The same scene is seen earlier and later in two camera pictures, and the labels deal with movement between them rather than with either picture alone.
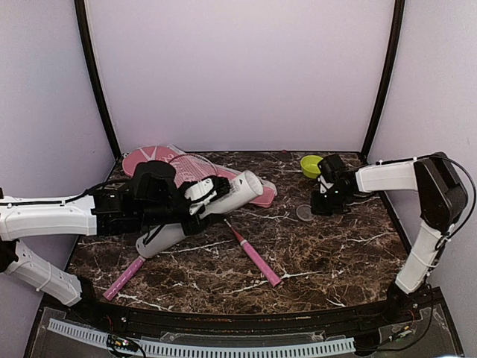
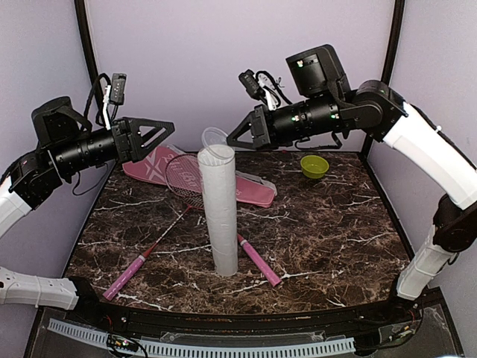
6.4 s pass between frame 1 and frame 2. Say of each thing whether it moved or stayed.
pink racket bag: stayed
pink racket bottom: stayed
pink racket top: stayed
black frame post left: stayed
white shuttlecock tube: moved
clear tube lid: moved
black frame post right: stayed
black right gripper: moved
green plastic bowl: stayed
